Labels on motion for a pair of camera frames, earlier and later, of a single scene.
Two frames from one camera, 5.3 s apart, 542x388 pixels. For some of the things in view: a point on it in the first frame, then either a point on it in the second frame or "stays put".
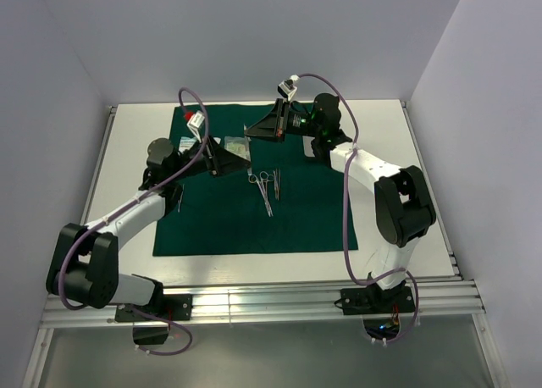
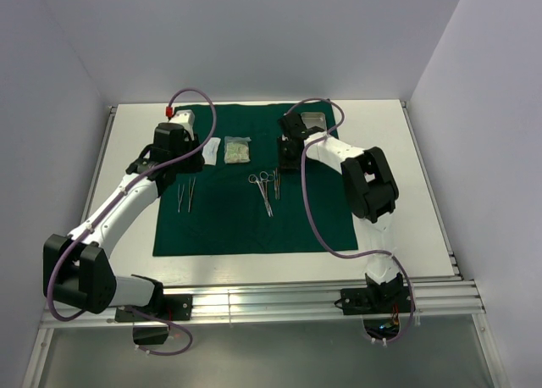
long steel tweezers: (251, 178) -> (190, 196)
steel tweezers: (277, 182) stays put
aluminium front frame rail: (388, 299) stays put
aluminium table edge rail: (112, 113) stays put
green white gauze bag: (239, 146) stays put
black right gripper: (282, 121) -> (289, 149)
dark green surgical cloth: (280, 201) stays put
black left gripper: (211, 157) -> (193, 159)
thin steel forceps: (180, 198) stays put
